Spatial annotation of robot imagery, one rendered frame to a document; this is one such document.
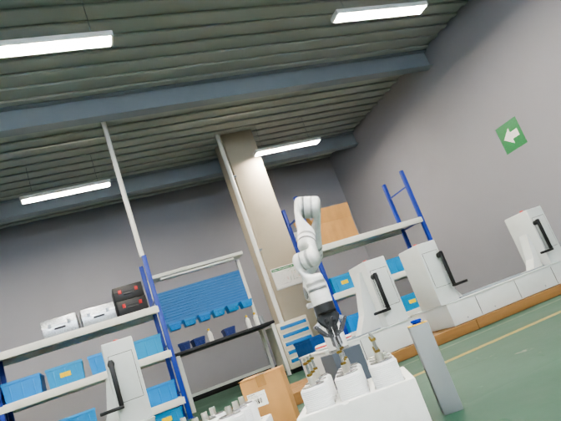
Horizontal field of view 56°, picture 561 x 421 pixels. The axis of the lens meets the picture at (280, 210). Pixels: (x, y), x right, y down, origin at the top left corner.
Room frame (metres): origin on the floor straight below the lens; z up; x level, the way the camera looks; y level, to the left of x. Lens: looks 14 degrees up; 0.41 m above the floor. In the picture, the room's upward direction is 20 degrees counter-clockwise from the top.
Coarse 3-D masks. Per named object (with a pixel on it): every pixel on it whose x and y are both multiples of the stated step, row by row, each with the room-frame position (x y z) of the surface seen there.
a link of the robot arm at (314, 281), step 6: (294, 258) 1.90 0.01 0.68; (294, 264) 1.90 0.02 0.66; (300, 264) 1.89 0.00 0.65; (300, 270) 1.89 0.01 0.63; (306, 270) 1.93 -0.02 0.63; (306, 276) 1.89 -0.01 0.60; (312, 276) 1.88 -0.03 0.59; (318, 276) 1.88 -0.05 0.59; (306, 282) 1.89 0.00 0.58; (312, 282) 1.88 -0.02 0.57; (318, 282) 1.88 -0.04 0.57; (324, 282) 1.90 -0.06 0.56; (312, 288) 1.88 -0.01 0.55; (318, 288) 1.88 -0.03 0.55
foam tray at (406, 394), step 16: (400, 368) 2.05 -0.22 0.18; (368, 384) 1.95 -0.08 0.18; (400, 384) 1.71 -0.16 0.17; (416, 384) 1.71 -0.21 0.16; (336, 400) 1.82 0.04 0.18; (352, 400) 1.72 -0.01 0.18; (368, 400) 1.72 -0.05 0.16; (384, 400) 1.71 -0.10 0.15; (400, 400) 1.71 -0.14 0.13; (416, 400) 1.71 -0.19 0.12; (304, 416) 1.73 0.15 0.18; (320, 416) 1.73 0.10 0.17; (336, 416) 1.72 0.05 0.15; (352, 416) 1.72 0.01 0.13; (368, 416) 1.72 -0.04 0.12; (384, 416) 1.71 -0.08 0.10; (400, 416) 1.71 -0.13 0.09; (416, 416) 1.71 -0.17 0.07
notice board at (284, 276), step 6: (288, 264) 8.35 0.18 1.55; (270, 270) 8.23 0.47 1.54; (276, 270) 8.26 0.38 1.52; (282, 270) 8.30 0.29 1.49; (288, 270) 8.34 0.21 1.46; (294, 270) 8.37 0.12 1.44; (276, 276) 8.25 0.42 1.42; (282, 276) 8.28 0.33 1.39; (288, 276) 8.32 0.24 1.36; (294, 276) 8.36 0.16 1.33; (300, 276) 8.40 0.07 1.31; (276, 282) 8.23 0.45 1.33; (282, 282) 8.27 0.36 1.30; (288, 282) 8.31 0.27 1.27; (294, 282) 8.35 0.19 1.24; (300, 282) 8.38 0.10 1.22; (276, 288) 8.22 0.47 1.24; (282, 288) 8.26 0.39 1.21
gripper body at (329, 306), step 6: (318, 306) 1.88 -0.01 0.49; (324, 306) 1.88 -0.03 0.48; (330, 306) 1.88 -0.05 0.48; (318, 312) 1.89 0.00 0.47; (324, 312) 1.88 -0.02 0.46; (330, 312) 1.90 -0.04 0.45; (336, 312) 1.91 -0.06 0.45; (318, 318) 1.89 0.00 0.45; (324, 318) 1.90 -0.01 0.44; (330, 318) 1.90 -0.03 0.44; (336, 318) 1.91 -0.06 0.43; (324, 324) 1.90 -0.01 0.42; (330, 324) 1.90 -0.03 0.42
